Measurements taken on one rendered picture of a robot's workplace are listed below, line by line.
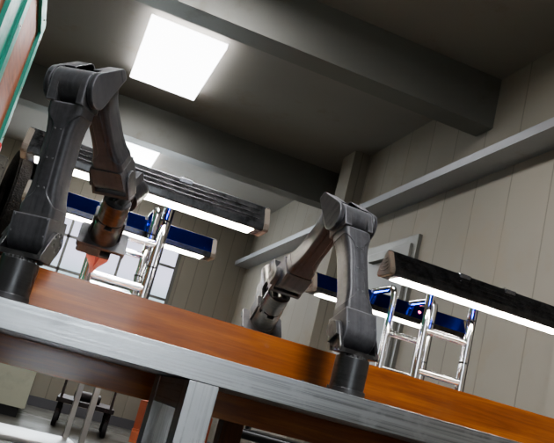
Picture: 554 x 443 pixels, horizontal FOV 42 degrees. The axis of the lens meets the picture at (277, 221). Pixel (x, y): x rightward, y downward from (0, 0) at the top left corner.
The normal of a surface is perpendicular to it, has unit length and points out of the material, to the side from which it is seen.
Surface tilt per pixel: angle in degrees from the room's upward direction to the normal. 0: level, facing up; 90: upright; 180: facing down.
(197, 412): 90
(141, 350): 90
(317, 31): 90
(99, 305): 90
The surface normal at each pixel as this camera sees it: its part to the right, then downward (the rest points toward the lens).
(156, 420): 0.32, -0.17
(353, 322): 0.47, -0.52
